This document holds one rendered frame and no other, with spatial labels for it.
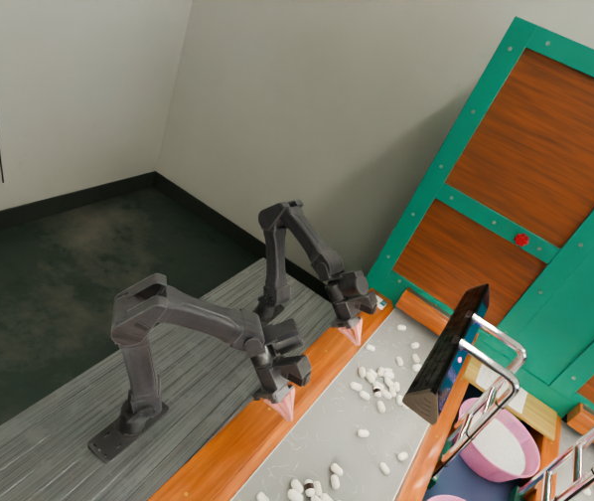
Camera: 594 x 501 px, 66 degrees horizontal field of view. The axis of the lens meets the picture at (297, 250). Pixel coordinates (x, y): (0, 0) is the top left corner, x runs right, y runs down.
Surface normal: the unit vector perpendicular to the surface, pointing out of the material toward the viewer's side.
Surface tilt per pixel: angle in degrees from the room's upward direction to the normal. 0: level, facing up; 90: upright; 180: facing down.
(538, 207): 90
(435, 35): 90
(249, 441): 0
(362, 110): 90
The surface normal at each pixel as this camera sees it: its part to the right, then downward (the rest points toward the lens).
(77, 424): 0.35, -0.78
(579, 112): -0.51, 0.30
